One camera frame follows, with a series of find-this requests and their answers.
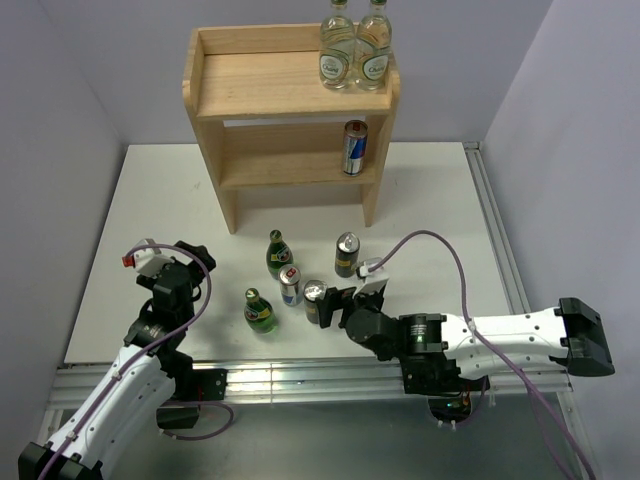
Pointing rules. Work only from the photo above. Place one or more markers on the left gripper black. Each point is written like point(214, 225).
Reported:
point(197, 272)

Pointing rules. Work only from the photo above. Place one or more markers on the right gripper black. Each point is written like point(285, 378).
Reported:
point(333, 299)

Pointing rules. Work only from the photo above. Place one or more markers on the green glass bottle front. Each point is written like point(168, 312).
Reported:
point(258, 312)

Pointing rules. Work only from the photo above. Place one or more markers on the green glass bottle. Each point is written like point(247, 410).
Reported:
point(278, 254)
point(258, 312)

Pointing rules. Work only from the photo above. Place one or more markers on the blue silver can red top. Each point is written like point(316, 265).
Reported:
point(354, 147)

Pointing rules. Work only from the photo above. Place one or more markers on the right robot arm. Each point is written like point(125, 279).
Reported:
point(443, 352)

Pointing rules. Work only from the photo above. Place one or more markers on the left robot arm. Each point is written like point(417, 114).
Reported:
point(148, 370)

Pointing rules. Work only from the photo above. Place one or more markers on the wooden shelf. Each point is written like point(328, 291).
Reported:
point(262, 118)

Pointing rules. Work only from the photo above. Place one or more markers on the black can front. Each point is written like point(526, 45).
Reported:
point(314, 290)

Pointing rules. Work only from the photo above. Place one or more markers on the black can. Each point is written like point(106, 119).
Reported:
point(314, 290)
point(346, 254)

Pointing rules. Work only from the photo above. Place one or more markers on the black can back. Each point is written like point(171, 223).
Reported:
point(346, 254)

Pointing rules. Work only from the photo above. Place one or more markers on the blue silver energy can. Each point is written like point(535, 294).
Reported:
point(289, 278)

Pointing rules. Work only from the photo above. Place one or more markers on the green glass bottle back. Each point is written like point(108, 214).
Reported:
point(278, 254)

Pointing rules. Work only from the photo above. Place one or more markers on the clear glass bottle left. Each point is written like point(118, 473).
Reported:
point(337, 47)

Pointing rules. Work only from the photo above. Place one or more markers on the clear glass bottle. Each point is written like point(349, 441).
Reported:
point(373, 46)
point(337, 47)

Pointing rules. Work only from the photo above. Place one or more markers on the clear glass bottle right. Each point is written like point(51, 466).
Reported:
point(373, 46)

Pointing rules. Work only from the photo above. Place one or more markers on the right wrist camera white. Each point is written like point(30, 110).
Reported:
point(373, 276)

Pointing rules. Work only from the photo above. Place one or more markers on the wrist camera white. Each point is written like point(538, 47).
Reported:
point(373, 276)
point(148, 260)

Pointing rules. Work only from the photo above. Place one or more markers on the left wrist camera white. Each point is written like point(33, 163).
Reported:
point(148, 260)

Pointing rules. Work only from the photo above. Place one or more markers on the aluminium rail front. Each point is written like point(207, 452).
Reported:
point(301, 381)

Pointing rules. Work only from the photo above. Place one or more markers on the aluminium rail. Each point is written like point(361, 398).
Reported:
point(509, 273)
point(301, 381)

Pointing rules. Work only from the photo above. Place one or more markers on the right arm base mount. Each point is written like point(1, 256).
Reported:
point(449, 395)

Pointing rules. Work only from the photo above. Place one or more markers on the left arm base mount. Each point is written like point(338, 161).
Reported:
point(201, 398)

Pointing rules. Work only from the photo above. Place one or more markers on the aluminium rail right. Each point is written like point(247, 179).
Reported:
point(509, 273)

